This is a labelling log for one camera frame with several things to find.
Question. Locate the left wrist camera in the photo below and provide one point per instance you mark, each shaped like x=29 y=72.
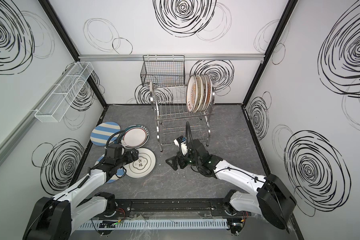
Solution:
x=124 y=144

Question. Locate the stainless steel dish rack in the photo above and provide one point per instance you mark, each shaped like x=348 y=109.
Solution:
x=171 y=114

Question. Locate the green rimmed white plate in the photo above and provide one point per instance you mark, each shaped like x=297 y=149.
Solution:
x=136 y=136

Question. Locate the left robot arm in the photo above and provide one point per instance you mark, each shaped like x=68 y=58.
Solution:
x=57 y=217

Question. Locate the black wire basket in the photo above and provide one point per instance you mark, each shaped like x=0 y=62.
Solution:
x=163 y=70

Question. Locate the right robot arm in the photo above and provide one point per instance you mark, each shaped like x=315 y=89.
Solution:
x=263 y=195

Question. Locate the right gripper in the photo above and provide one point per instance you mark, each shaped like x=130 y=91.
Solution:
x=178 y=161

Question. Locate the cream floral plate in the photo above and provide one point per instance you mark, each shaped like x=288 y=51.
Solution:
x=199 y=92

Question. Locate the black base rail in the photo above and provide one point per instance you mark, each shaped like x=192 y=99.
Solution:
x=215 y=207

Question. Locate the blue striped plate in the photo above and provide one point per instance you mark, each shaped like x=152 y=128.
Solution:
x=101 y=133
x=120 y=173

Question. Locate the white plate flower outline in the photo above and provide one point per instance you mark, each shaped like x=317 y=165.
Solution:
x=143 y=166

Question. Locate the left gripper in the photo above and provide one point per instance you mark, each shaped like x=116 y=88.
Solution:
x=132 y=154

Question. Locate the white slotted cable duct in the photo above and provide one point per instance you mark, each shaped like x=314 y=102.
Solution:
x=182 y=224

